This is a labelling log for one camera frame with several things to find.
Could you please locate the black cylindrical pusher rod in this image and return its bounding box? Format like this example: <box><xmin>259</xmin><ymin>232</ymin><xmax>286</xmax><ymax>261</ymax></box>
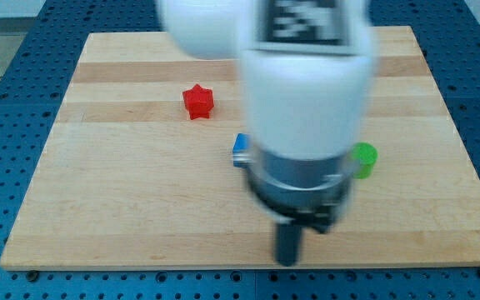
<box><xmin>274</xmin><ymin>223</ymin><xmax>303</xmax><ymax>267</ymax></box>

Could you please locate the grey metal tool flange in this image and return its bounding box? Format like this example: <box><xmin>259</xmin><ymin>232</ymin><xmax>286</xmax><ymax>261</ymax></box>
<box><xmin>246</xmin><ymin>142</ymin><xmax>355</xmax><ymax>233</ymax></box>

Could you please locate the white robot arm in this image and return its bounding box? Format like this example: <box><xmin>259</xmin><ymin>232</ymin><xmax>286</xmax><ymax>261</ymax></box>
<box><xmin>157</xmin><ymin>0</ymin><xmax>378</xmax><ymax>266</ymax></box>

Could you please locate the green cylinder block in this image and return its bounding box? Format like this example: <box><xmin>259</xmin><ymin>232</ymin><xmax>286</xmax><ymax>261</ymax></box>
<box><xmin>352</xmin><ymin>142</ymin><xmax>378</xmax><ymax>179</ymax></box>

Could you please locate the blue block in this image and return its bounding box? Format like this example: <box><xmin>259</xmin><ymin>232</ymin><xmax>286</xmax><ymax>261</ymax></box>
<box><xmin>232</xmin><ymin>133</ymin><xmax>250</xmax><ymax>168</ymax></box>

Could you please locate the red star block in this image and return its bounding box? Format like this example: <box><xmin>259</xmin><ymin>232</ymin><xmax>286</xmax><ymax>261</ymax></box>
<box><xmin>182</xmin><ymin>84</ymin><xmax>214</xmax><ymax>120</ymax></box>

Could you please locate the wooden board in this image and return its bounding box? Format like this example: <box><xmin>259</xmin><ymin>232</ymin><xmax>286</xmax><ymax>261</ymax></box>
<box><xmin>0</xmin><ymin>26</ymin><xmax>480</xmax><ymax>271</ymax></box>

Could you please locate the black white fiducial tag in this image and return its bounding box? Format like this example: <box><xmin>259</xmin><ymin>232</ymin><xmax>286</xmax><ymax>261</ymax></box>
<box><xmin>258</xmin><ymin>0</ymin><xmax>348</xmax><ymax>46</ymax></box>

